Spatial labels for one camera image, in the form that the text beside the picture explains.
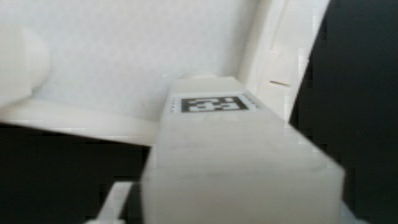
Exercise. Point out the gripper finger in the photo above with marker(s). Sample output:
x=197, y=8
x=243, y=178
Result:
x=119, y=211

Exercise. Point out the white leg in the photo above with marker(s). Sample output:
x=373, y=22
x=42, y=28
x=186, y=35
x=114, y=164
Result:
x=25, y=63
x=234, y=171

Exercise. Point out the white desk top tray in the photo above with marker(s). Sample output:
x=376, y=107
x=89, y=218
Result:
x=117, y=46

